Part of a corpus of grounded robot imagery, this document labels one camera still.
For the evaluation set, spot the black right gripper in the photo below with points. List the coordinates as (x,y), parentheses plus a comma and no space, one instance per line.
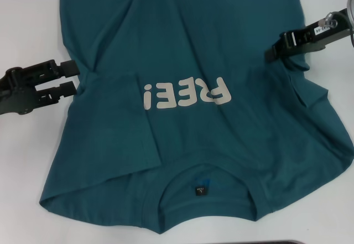
(315,40)

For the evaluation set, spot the teal t-shirt with beige print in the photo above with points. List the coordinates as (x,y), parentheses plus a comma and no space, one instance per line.
(179,33)

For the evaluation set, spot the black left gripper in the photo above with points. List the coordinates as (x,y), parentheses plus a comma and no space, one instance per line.
(16,94)

